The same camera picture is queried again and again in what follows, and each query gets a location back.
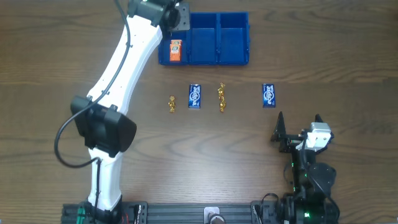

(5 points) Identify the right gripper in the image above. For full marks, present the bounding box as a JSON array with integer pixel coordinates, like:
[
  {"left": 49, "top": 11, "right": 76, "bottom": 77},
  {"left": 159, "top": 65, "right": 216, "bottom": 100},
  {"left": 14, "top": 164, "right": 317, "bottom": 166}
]
[{"left": 269, "top": 111, "right": 324, "bottom": 154}]

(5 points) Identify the blue candy pack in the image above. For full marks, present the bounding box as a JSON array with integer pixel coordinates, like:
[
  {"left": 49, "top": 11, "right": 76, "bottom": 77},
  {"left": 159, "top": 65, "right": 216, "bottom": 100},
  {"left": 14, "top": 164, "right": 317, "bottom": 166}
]
[
  {"left": 188, "top": 83, "right": 202, "bottom": 110},
  {"left": 262, "top": 83, "right": 277, "bottom": 109}
]

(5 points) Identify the blue tray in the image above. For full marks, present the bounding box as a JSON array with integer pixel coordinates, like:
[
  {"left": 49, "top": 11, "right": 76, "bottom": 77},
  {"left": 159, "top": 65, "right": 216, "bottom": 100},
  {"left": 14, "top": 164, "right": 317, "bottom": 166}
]
[{"left": 157, "top": 11, "right": 251, "bottom": 67}]

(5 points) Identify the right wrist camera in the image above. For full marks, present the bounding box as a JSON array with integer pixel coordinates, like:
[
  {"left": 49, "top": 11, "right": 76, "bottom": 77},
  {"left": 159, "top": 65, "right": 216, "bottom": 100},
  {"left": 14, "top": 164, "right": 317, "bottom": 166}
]
[{"left": 295, "top": 121, "right": 332, "bottom": 152}]

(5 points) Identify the mounting rail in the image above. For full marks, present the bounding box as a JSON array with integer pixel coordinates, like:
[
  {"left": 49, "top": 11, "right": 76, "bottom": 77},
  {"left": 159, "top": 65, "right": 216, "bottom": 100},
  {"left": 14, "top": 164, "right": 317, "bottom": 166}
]
[{"left": 61, "top": 201, "right": 340, "bottom": 224}]

